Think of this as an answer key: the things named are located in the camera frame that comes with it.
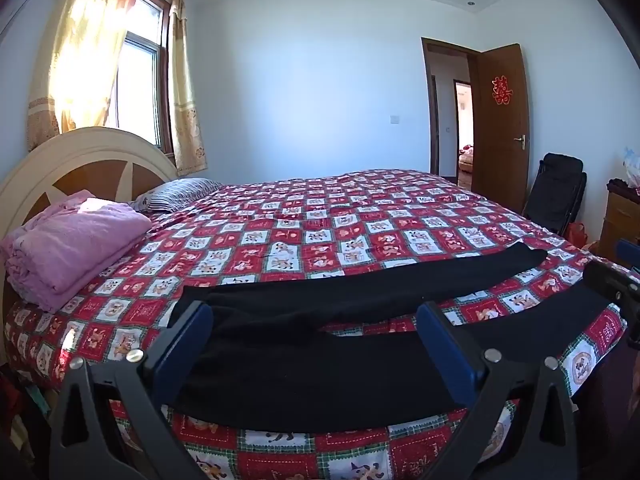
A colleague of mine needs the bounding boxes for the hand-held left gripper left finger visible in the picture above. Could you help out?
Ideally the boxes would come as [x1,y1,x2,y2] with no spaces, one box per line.
[48,301,215,480]

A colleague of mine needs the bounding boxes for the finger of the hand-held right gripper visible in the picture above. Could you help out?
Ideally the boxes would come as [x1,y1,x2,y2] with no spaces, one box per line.
[616,239,640,269]
[584,259,640,307]

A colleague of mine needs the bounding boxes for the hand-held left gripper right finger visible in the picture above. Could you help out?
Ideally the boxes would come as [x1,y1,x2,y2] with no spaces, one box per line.
[416,301,581,480]

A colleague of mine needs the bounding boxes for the black pants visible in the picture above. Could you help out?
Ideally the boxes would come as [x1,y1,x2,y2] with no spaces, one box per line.
[170,242,621,433]

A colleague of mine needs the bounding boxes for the wooden cabinet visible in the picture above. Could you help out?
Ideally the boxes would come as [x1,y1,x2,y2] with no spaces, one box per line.
[597,180,640,267]

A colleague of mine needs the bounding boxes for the black folding chair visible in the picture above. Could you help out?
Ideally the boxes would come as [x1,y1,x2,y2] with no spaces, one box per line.
[521,152,587,239]

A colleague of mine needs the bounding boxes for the striped pillow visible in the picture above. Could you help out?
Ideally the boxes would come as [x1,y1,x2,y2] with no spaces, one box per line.
[131,178,223,213]

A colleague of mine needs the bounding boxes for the folded pink blanket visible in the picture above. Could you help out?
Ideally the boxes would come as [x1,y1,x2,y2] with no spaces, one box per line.
[0,190,153,313]

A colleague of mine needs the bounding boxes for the brown wooden door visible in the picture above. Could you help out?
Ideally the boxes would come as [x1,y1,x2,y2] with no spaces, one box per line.
[472,44,531,200]

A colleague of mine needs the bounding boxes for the red printed patchwork bed cover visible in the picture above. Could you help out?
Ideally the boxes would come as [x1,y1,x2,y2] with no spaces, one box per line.
[5,169,628,480]

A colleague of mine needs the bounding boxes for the red paper door decoration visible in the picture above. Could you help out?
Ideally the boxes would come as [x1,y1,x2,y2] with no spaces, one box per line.
[491,76,515,106]

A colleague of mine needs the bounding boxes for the cream and wood headboard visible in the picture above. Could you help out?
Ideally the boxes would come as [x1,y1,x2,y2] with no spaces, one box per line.
[0,126,179,311]

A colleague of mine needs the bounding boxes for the brown door frame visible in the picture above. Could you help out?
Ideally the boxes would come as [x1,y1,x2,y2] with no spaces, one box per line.
[421,36,483,181]

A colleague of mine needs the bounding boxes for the window with brown frame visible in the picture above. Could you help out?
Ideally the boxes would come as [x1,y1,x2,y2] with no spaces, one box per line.
[105,0,173,153]

